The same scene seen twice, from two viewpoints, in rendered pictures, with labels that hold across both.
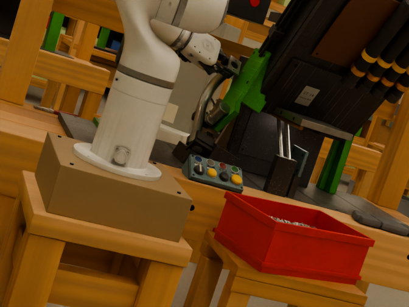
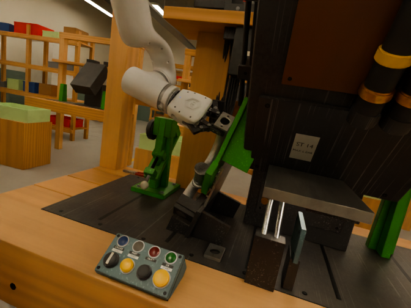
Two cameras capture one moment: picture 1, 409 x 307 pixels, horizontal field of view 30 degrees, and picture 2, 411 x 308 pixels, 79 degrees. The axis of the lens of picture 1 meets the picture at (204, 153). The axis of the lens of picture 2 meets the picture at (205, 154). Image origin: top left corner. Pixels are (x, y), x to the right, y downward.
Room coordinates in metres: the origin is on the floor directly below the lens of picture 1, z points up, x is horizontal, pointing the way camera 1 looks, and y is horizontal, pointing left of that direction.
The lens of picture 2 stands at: (1.66, -0.35, 1.24)
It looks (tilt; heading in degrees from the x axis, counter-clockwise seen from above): 11 degrees down; 34
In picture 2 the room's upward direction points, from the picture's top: 10 degrees clockwise
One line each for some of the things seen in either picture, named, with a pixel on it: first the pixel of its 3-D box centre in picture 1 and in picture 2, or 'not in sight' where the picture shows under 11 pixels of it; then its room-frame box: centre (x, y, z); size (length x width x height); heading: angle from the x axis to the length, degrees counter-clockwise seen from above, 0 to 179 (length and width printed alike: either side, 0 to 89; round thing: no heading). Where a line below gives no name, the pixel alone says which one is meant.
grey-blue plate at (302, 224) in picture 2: (293, 171); (294, 249); (2.19, -0.26, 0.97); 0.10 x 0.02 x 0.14; 19
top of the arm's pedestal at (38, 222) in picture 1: (100, 215); not in sight; (1.55, 0.17, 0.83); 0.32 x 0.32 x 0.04; 20
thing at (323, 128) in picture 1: (298, 119); (303, 178); (2.25, -0.23, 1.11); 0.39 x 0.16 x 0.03; 19
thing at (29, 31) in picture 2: not in sight; (34, 79); (4.06, 6.09, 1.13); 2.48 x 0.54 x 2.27; 113
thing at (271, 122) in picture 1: (272, 121); (302, 176); (2.48, -0.18, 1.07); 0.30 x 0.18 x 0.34; 109
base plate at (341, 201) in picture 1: (238, 175); (252, 236); (2.31, -0.12, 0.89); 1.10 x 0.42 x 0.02; 109
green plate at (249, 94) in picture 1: (253, 84); (243, 139); (2.23, -0.07, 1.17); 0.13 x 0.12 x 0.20; 109
